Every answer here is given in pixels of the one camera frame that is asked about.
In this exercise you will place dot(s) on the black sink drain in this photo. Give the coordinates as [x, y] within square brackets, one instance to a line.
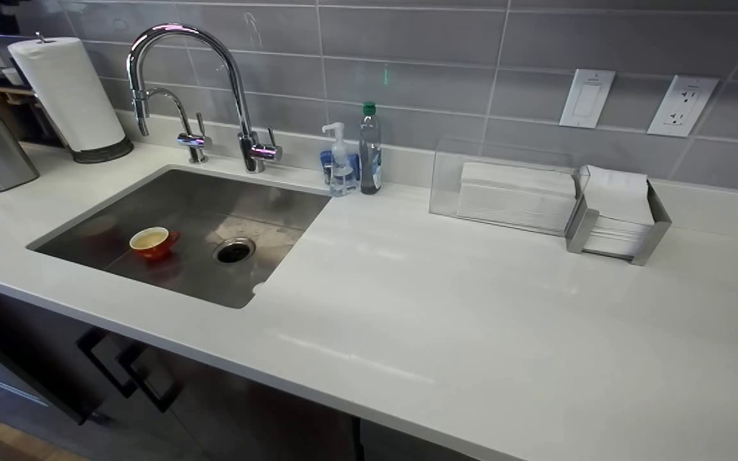
[235, 253]

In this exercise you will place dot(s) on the stainless steel sink basin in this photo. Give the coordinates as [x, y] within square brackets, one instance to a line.
[190, 205]

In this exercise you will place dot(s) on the wooden countertop organizer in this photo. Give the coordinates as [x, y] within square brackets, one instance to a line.
[19, 102]

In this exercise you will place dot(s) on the small chrome faucet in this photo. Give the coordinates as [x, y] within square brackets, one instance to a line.
[190, 143]

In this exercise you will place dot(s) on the dark cabinet front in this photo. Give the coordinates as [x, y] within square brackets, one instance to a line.
[243, 410]

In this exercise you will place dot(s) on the white wall power outlet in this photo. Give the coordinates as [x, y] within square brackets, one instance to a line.
[682, 107]

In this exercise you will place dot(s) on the metal napkin holder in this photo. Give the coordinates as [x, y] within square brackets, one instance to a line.
[581, 228]

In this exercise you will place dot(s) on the white paper towel roll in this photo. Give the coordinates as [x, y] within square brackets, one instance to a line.
[71, 90]

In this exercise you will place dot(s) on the clear soap pump dispenser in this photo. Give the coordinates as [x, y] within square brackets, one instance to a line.
[340, 176]

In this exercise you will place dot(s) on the white paper napkins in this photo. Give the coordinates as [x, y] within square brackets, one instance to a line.
[616, 199]

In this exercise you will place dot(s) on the clear bottle with green cap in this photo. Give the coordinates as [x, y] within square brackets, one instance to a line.
[371, 157]

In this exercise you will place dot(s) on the metal paper towel holder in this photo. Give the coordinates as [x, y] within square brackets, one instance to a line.
[103, 152]

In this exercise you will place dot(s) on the white sponge holder tray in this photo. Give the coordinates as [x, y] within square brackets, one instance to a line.
[498, 194]

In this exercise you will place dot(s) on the tall chrome gooseneck faucet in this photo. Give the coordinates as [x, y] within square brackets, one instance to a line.
[235, 72]

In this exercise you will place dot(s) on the red cup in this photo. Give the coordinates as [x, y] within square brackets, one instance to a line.
[149, 243]

